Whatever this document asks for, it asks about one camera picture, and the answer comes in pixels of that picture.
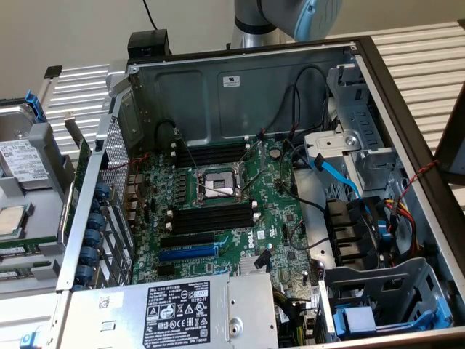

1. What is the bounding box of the yellow black wire bundle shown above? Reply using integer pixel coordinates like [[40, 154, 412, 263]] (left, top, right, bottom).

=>
[[272, 289, 314, 349]]

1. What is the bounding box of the black box device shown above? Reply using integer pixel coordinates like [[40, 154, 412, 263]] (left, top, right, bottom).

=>
[[127, 31, 172, 62]]

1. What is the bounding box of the blue disk tray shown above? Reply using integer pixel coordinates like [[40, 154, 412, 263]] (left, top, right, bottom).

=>
[[333, 297, 454, 338]]

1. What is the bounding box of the grey disk bay cage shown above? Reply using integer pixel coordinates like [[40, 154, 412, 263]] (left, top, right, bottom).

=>
[[318, 257, 455, 342]]

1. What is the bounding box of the red black twisted wire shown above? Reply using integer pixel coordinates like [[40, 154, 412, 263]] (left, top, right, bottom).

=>
[[395, 159, 440, 208]]

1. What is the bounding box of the black looped wire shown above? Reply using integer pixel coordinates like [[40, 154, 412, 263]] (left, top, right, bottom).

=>
[[155, 119, 182, 145]]

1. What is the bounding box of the blue expansion slot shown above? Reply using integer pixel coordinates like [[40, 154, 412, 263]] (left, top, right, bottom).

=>
[[158, 246, 219, 262]]

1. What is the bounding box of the thick black wire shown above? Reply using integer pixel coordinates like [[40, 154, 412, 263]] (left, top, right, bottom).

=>
[[286, 143, 328, 215]]

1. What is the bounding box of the silver hard disk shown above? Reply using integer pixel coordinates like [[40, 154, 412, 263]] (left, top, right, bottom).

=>
[[0, 103, 50, 190]]

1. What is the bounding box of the socket locking lever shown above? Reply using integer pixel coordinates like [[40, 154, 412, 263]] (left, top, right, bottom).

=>
[[179, 135, 201, 172], [197, 182, 252, 201]]

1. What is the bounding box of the coloured power wire bundle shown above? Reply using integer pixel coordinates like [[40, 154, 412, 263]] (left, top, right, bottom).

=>
[[384, 198, 426, 257]]

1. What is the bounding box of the blue SATA wire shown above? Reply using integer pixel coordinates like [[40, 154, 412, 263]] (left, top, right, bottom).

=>
[[310, 152, 392, 252]]

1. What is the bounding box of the grey metal PC case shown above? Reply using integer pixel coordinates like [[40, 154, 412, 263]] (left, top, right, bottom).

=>
[[54, 34, 465, 349]]

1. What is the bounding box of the grey parts rack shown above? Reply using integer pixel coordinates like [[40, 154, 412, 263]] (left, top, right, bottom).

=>
[[0, 97, 92, 300]]

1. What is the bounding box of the long black expansion slot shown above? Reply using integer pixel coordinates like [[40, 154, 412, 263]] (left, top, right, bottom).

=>
[[159, 233, 216, 249]]

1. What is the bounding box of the black RAM slot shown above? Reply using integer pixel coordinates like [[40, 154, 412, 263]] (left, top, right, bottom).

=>
[[166, 214, 259, 230], [166, 220, 259, 236], [167, 207, 259, 222], [174, 149, 251, 162], [173, 144, 251, 157], [173, 140, 251, 152], [174, 154, 251, 168], [167, 201, 258, 216]]

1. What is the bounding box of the green Dell motherboard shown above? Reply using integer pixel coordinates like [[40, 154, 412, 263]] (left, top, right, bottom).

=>
[[129, 136, 320, 288]]

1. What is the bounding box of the grey optical drive bay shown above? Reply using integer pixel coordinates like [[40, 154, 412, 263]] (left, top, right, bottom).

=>
[[325, 63, 388, 150]]

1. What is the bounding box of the silver disk bay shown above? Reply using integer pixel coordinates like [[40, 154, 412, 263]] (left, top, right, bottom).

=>
[[303, 129, 406, 193]]

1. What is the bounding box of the CPU socket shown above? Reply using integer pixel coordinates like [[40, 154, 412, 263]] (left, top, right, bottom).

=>
[[195, 163, 252, 205]]

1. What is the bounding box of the blue plastic latch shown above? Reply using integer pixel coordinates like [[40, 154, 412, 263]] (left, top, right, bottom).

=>
[[20, 330, 39, 349]]

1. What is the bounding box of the green graphics card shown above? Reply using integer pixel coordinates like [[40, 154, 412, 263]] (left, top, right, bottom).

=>
[[62, 113, 92, 246]]

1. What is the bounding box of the silver chipset heat sink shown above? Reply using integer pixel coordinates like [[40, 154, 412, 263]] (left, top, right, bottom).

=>
[[238, 253, 272, 276]]

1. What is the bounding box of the silver CPU chip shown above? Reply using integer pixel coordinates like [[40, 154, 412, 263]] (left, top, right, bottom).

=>
[[0, 204, 29, 239]]

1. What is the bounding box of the thin red wire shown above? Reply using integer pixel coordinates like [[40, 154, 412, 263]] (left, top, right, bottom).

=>
[[108, 151, 150, 212]]

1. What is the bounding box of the thin black cable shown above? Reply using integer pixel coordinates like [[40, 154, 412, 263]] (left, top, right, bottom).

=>
[[142, 0, 160, 31]]

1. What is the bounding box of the black fan shroud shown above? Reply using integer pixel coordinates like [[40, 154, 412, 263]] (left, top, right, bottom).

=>
[[324, 198, 381, 272]]

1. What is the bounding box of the silver power supply unit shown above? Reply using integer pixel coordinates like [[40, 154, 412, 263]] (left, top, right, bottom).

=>
[[67, 272, 280, 349]]

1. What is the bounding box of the dark framed panel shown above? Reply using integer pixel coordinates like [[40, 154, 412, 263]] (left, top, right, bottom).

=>
[[434, 81, 465, 186]]

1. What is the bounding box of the thin black wire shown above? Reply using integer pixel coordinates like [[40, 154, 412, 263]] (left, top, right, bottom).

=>
[[291, 64, 330, 142]]

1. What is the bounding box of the black wire plug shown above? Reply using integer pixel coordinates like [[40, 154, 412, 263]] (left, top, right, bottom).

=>
[[254, 249, 273, 270]]

